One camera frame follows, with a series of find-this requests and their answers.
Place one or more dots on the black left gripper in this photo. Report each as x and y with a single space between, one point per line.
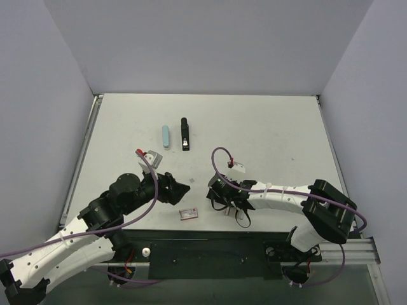
167 187

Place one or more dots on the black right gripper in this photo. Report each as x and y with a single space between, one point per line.
215 193

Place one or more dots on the staple box tray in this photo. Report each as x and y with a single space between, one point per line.
227 212

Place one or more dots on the red white staple box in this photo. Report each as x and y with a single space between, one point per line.
189 213

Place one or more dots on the light blue white stapler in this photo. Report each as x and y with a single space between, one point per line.
165 137

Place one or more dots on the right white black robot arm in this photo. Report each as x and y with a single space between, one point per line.
329 213

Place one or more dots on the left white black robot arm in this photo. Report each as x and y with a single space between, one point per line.
94 236

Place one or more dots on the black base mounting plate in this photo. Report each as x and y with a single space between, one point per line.
181 255

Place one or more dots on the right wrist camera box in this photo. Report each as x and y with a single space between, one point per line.
236 168

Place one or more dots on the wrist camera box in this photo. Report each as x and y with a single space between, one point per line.
236 168
149 160

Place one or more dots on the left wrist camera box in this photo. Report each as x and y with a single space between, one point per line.
149 160

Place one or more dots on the aluminium frame rail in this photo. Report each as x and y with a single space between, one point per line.
357 252

